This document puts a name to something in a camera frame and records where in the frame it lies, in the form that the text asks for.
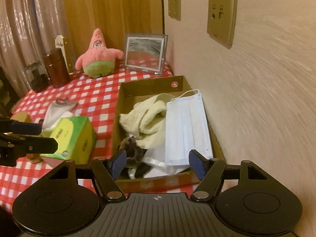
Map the light blue face mask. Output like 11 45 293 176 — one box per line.
165 89 213 166

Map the white grey sock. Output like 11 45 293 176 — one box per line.
42 97 78 130

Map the green tissue box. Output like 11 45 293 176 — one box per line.
40 117 97 164

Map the clear jar with green lid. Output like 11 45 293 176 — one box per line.
24 61 49 93

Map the cream fluffy towel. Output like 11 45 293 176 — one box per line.
119 93 174 149

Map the brown cardboard box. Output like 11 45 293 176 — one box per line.
111 75 227 194

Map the dark red cylindrical canister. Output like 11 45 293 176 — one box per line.
43 48 70 88

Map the red white checkered tablecloth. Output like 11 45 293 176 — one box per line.
0 55 201 214

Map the pink starfish plush toy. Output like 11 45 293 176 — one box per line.
75 28 124 79

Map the sheer grey curtain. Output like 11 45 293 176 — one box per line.
1 0 75 97

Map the golden brown curtain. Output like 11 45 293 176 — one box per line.
61 0 164 70

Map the gold wall socket plate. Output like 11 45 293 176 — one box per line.
207 0 238 47

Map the gold wall switch plate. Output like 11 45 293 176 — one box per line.
168 0 181 21

